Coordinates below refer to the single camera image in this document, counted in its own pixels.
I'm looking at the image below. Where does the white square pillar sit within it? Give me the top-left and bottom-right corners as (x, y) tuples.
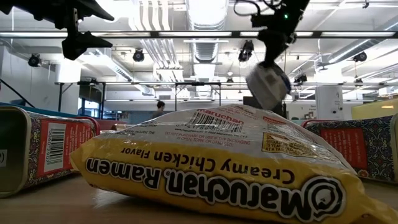
(315, 85), (345, 121)

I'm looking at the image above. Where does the silver ceiling air duct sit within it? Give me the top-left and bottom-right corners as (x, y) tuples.
(185, 0), (230, 63)

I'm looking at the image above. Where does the yellow plastic tray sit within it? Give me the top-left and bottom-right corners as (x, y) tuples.
(351, 98), (398, 121)

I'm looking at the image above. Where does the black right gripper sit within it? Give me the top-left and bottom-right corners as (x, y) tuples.
(251, 0), (311, 67)

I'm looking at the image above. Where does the round silver can white label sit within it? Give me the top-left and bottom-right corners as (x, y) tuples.
(245, 61), (292, 111)

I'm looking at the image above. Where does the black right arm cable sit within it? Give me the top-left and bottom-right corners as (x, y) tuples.
(233, 0), (262, 17)

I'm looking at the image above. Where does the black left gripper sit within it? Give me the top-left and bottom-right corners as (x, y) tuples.
(0, 0), (115, 60)

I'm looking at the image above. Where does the person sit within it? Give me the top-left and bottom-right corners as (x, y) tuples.
(151, 100), (166, 119)

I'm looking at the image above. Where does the distant black rig frame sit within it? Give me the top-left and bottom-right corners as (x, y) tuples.
(174, 81), (222, 112)
(55, 80), (107, 119)

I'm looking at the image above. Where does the yellow Maruchan ramen pack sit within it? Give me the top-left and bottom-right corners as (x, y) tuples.
(68, 103), (398, 224)

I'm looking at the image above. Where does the patterned red-lidded tin with barcode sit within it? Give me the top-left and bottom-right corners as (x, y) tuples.
(0, 105), (101, 198)

